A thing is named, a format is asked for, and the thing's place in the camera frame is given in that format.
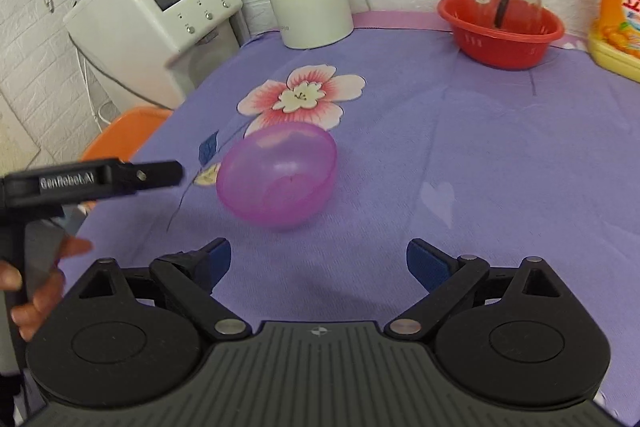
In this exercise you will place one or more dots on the purple plastic bowl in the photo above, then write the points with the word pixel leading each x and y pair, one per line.
pixel 277 174

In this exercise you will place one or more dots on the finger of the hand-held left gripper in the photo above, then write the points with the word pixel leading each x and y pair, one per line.
pixel 155 174

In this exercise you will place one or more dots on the orange plastic basin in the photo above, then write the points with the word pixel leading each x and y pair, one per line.
pixel 125 132

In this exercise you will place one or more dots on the white water dispenser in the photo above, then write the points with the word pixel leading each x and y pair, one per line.
pixel 145 37

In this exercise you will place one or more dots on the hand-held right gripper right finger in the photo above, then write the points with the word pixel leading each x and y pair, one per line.
pixel 425 264

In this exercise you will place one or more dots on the yellow detergent bottle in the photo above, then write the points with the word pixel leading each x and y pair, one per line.
pixel 617 7

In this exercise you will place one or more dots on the purple floral tablecloth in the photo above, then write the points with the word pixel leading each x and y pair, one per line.
pixel 450 147

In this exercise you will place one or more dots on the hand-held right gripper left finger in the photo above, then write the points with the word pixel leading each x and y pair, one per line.
pixel 220 262

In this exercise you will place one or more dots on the red plastic basket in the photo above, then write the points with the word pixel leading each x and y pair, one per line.
pixel 500 42

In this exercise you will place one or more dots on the person's left hand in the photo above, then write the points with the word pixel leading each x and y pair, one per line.
pixel 35 312

